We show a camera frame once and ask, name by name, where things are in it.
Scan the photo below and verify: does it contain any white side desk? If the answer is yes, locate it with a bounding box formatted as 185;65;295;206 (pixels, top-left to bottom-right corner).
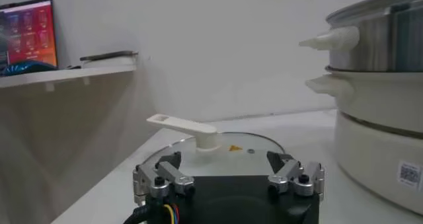
0;63;138;93

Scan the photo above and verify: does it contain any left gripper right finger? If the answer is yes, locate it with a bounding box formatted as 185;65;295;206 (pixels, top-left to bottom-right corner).
266;151;327;202

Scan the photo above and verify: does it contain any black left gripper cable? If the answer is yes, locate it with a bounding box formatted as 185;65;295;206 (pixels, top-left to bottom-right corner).
122;202;181;224

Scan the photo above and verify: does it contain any white electric cooking pot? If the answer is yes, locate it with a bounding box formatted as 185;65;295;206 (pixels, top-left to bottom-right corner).
305;67;423;217

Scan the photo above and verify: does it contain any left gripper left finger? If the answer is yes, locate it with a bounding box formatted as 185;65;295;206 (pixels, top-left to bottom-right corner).
132;151;196;207

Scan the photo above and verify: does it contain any stainless steel steamer basket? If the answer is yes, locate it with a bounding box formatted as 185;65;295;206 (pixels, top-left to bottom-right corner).
299;0;423;73

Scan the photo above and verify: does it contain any black laptop with red screen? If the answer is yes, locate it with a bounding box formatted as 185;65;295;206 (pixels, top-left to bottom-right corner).
0;0;59;77

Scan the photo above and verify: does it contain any flat black box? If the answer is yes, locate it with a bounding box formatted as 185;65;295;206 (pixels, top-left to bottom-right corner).
79;50;139;62

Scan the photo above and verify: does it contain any glass lid with white handle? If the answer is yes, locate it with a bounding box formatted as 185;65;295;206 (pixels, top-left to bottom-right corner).
140;114;287;178

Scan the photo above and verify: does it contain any flat white box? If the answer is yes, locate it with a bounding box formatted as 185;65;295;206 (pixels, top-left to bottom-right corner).
81;56;138;69

